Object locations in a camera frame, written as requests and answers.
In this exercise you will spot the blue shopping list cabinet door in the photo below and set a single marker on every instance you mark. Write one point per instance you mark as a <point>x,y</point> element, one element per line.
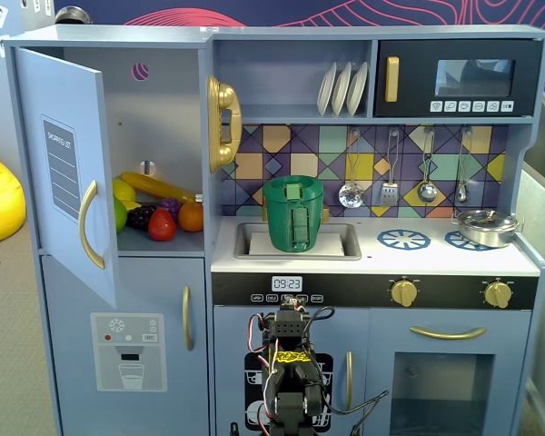
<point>36,181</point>

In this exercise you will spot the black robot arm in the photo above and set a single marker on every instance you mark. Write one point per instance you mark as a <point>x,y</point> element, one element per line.
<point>290,377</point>

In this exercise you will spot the blue dishwasher print door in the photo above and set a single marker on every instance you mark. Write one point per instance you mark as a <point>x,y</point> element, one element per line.
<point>229,336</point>

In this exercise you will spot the blue oven door with window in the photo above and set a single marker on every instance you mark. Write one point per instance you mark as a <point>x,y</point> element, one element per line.
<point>381,363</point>

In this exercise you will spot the blue water dispenser print door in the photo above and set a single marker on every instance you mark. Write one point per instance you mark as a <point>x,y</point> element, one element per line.
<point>72,295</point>

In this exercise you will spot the green plastic pitcher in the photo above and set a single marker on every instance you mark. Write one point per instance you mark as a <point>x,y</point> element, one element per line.
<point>279,222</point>

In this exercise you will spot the grey toy sink basin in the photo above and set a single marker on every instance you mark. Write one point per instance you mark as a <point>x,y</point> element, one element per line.
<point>242,240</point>

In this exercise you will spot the gold toy faucet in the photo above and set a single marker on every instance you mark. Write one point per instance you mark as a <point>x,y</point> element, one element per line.
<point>326,215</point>

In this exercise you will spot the steel skimmer spoon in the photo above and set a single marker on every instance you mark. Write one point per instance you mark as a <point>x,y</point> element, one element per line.
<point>350,196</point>

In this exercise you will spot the toy orange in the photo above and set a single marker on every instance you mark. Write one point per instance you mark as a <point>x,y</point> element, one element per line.
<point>191,217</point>

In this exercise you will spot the purple toy grape bunch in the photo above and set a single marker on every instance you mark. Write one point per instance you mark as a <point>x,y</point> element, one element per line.
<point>171,208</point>

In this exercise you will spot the black control panel with clock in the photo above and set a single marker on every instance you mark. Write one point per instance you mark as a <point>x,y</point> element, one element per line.
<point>345,290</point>

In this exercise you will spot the red toy strawberry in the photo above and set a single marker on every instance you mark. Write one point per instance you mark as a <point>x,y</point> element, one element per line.
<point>162,226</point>

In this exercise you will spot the steel slotted spatula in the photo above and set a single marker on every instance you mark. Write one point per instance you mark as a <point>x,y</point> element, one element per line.
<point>389,194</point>

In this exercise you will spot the yellow toy banana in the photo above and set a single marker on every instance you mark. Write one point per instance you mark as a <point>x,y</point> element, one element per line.
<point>156,186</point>

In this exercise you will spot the gold toy telephone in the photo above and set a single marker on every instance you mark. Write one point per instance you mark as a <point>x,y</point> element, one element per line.
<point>224,100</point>

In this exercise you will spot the dark toy grape bunch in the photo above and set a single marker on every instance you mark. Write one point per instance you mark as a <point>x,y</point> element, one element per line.
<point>140,217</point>

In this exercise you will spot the white plates stack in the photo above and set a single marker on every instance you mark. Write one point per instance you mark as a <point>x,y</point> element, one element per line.
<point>325,88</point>

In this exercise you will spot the white toy plate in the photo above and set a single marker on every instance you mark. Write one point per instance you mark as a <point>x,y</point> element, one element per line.
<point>341,88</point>
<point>358,88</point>

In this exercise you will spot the gold stove knob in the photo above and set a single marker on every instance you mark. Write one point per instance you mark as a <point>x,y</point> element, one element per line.
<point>404,294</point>
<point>497,295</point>

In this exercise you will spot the yellow toy lemon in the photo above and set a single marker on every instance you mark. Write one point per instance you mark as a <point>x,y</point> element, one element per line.
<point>122,191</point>

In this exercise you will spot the green toy apple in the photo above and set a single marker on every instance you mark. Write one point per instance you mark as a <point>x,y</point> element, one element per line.
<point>119,214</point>

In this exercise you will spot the steel ladle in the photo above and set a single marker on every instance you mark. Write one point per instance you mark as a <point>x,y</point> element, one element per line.
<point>426,191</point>

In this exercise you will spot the blue toy kitchen unit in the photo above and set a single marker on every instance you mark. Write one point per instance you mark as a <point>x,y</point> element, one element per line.
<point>300,34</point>

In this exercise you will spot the steel whisk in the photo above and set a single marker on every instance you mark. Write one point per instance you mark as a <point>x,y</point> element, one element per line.
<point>462,193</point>

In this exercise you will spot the black toy microwave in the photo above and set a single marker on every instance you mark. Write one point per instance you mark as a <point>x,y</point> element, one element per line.
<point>413,72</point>

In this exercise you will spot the steel pot with lid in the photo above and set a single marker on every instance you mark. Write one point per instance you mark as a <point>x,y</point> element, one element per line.
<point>486,231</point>

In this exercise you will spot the yellow bean bag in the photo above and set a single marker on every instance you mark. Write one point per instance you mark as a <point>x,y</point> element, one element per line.
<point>0,204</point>

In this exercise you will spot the round metal pot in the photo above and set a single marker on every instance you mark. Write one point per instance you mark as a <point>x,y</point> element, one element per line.
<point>72,14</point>

